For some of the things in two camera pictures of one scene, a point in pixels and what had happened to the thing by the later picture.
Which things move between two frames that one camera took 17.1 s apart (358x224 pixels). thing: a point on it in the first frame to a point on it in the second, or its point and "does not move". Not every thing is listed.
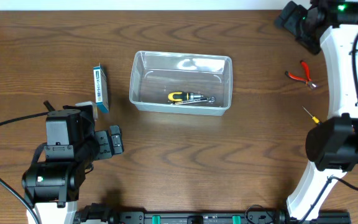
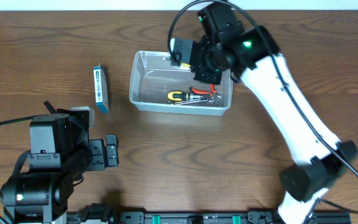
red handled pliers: [311, 83] to [212, 93]
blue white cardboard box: [100, 88] does not move
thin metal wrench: [211, 99] does not move
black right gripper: [296, 12] to [200, 75]
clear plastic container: [195, 84] does not move
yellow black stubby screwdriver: [179, 96] does not move
